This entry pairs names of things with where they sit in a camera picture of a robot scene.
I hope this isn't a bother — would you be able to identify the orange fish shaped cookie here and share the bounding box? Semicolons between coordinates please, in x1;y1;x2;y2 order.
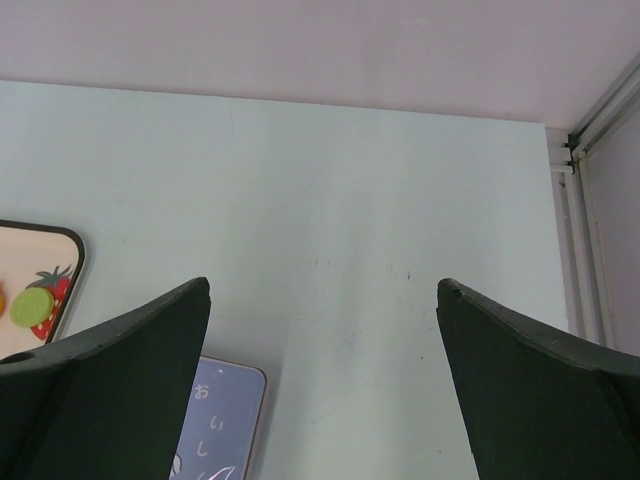
0;286;6;316

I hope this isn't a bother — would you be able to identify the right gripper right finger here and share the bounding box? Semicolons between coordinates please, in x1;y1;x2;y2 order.
437;279;639;479

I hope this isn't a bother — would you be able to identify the right aluminium frame post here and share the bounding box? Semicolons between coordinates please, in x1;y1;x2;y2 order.
567;53;639;173

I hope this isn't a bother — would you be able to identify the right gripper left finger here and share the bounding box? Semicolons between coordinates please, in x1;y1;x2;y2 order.
1;277;211;479

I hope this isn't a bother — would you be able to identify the green round cookie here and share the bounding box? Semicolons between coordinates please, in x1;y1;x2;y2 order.
9;287;55;328

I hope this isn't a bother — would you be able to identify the silver tin lid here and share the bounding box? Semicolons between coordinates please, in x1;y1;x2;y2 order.
169;356;267;480

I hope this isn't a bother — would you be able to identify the strawberry pattern white tray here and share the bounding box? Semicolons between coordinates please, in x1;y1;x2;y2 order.
1;220;86;358

